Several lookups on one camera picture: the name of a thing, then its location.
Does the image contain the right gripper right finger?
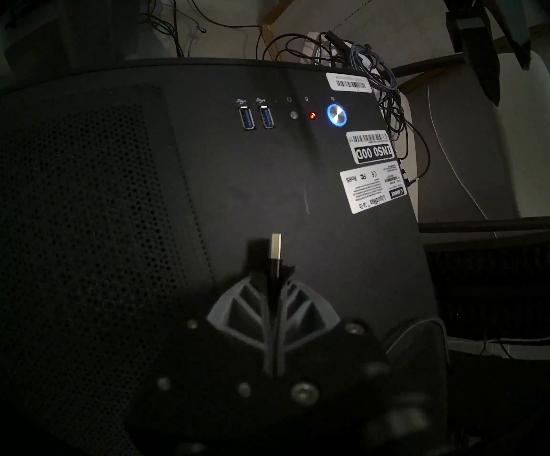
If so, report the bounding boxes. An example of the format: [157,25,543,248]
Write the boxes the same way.
[275,265,343,377]

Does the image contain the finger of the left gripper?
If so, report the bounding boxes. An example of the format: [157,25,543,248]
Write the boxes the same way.
[445,5,502,107]
[473,0,533,72]

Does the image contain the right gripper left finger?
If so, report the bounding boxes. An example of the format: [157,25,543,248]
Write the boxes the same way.
[205,265,275,380]

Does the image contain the black USB cable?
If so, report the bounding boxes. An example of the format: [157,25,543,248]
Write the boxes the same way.
[246,233,297,289]

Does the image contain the black workstation tower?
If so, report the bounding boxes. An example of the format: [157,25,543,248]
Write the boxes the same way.
[0,58,446,456]

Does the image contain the cream folding chair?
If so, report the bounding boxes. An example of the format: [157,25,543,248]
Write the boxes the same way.
[261,0,550,251]

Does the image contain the tangled black cable bundle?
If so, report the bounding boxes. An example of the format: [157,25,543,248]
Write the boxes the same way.
[261,30,432,180]

